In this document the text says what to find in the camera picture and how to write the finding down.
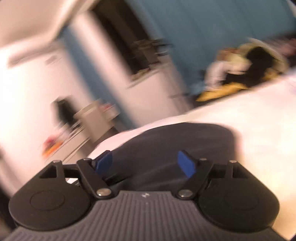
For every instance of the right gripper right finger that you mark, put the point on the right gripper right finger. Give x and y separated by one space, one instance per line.
196 171

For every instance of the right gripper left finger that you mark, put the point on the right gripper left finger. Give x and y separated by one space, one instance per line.
91 172

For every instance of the black sweatpants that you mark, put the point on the black sweatpants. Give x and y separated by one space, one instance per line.
149 161

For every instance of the pile of clothes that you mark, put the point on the pile of clothes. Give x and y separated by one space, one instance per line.
244 67

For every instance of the white dresser desk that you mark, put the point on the white dresser desk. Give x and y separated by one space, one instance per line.
76 146

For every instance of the black vanity mirror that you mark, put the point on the black vanity mirror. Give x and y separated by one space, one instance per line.
65 111

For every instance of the dark window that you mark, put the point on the dark window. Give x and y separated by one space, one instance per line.
122 26

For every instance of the narrow blue curtain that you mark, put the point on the narrow blue curtain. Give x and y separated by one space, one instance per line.
90 75

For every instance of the large blue curtain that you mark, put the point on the large blue curtain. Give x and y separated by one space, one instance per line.
197 30

